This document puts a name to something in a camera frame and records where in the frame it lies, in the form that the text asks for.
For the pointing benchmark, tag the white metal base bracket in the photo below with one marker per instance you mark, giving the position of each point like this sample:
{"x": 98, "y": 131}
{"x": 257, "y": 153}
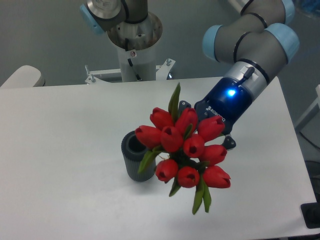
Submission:
{"x": 163, "y": 72}

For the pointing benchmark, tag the black box at table edge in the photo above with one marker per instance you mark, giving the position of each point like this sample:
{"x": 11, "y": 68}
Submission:
{"x": 311, "y": 214}

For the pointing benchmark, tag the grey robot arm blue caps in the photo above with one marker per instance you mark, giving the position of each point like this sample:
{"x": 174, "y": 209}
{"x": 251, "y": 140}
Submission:
{"x": 258, "y": 45}

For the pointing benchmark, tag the beige chair backrest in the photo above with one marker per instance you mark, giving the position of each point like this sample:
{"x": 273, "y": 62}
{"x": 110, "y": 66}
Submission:
{"x": 24, "y": 77}

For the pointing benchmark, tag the red tulip bouquet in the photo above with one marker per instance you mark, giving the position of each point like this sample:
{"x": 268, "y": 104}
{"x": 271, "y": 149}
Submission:
{"x": 191, "y": 161}

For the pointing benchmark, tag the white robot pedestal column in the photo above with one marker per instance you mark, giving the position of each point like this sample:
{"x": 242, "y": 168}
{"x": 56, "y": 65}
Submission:
{"x": 137, "y": 65}

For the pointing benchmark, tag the black gripper cable connector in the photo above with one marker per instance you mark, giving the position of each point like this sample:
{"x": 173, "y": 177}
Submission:
{"x": 249, "y": 72}

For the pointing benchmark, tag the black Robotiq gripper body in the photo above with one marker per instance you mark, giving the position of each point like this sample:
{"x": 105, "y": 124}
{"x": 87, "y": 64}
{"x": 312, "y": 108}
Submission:
{"x": 226, "y": 99}

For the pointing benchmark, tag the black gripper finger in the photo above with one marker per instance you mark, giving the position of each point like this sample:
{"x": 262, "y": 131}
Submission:
{"x": 182, "y": 106}
{"x": 229, "y": 143}

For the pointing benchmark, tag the white furniture at right edge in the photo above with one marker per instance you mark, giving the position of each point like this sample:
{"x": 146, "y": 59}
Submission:
{"x": 309, "y": 113}

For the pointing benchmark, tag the dark grey ribbed vase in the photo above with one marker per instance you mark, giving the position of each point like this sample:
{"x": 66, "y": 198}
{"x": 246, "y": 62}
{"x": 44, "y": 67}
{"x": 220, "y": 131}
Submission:
{"x": 133, "y": 153}

